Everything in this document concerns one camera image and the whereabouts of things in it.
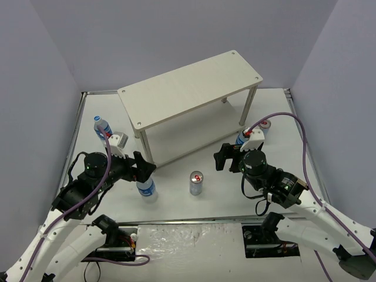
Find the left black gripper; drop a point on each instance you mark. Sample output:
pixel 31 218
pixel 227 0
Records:
pixel 135 169

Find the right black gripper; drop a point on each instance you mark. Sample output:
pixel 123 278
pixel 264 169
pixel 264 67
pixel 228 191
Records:
pixel 232 158

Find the pocari sweat bottle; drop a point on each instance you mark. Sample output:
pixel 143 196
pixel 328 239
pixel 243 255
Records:
pixel 241 138
pixel 102 129
pixel 147 190

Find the silver energy drink can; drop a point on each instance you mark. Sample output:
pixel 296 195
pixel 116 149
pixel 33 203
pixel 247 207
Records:
pixel 196 183
pixel 265 126

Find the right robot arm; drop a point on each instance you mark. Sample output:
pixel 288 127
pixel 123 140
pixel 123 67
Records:
pixel 347 242

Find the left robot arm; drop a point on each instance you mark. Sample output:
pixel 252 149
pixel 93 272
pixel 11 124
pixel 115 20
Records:
pixel 43 260

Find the white two-tier wooden shelf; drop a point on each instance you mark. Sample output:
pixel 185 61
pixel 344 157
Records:
pixel 186 109

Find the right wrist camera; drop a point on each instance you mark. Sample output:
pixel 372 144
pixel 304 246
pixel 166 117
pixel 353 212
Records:
pixel 256 138

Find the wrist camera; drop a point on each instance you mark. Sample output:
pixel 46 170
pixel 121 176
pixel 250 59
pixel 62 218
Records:
pixel 117 143
pixel 256 138

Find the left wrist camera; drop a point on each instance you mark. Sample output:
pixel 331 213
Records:
pixel 117 143

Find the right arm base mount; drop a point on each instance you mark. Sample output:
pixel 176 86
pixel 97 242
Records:
pixel 261 241

